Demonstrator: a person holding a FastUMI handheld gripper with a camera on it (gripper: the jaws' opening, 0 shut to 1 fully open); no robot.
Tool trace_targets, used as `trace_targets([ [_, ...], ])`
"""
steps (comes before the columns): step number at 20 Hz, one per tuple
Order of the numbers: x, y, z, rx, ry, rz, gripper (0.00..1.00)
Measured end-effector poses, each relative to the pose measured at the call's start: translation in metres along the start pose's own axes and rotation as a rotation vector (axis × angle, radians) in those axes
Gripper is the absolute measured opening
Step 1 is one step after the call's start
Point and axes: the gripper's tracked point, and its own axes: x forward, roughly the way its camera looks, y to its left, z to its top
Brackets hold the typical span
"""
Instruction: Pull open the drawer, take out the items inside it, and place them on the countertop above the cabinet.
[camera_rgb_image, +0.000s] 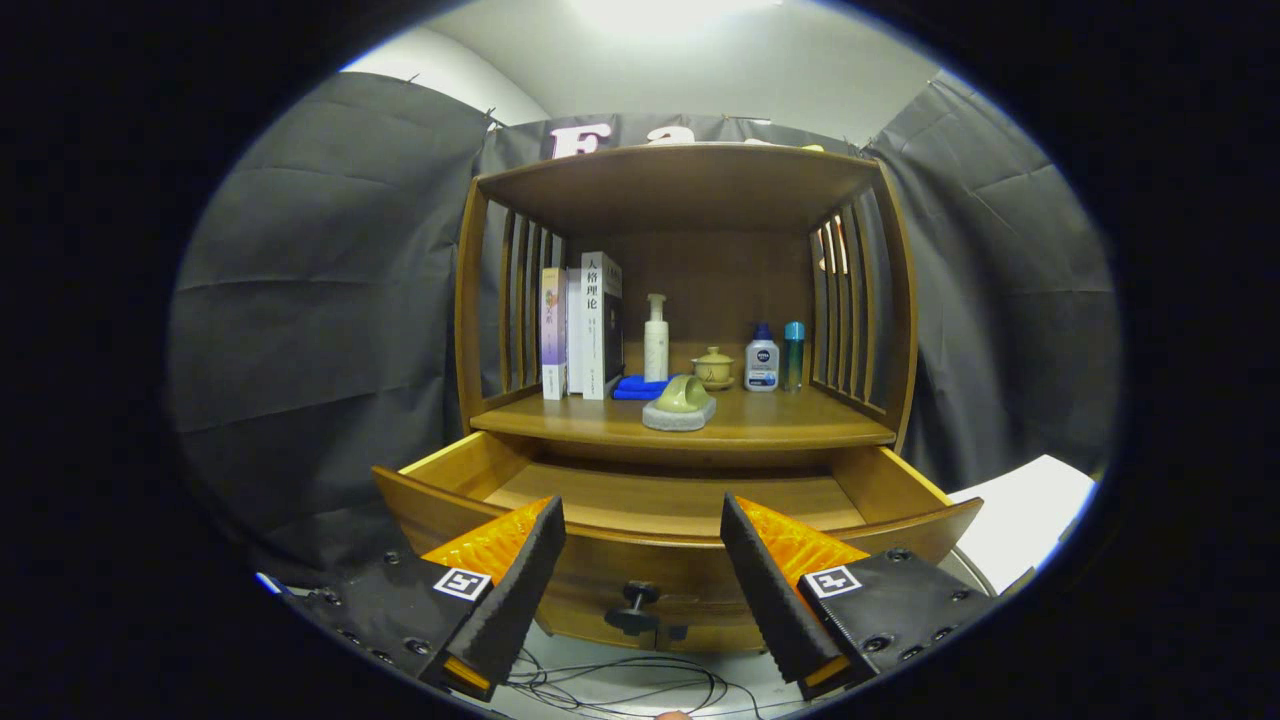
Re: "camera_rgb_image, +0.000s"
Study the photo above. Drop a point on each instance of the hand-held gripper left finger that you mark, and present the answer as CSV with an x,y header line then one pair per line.
x,y
520,590

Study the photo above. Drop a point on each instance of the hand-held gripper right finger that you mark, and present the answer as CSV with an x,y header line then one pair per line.
x,y
770,600

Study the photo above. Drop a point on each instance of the brown wooden drawer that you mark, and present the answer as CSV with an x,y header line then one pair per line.
x,y
600,570

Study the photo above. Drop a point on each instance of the green ornament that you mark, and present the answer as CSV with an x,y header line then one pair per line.
x,y
680,410

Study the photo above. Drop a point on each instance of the wooden countertop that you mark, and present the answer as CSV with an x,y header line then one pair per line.
x,y
780,415

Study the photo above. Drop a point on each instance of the brown wooden cabinet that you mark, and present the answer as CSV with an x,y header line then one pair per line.
x,y
680,190

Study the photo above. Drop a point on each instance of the blue folded cloth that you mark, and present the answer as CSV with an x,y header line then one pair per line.
x,y
630,388

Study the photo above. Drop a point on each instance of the white and blue pump bottle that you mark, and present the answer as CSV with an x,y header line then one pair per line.
x,y
761,365

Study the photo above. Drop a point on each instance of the yellow lidded teacup with saucer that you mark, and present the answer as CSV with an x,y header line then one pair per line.
x,y
714,370

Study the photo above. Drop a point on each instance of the teal bottle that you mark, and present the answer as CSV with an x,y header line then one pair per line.
x,y
793,355

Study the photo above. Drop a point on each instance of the thin white book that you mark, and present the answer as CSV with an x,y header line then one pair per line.
x,y
574,340

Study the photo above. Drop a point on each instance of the purple book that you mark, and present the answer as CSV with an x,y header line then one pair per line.
x,y
553,330

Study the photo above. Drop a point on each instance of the thick white and black book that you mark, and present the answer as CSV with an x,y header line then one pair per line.
x,y
592,330

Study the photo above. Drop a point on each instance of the white board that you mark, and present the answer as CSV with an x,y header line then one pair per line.
x,y
1030,520

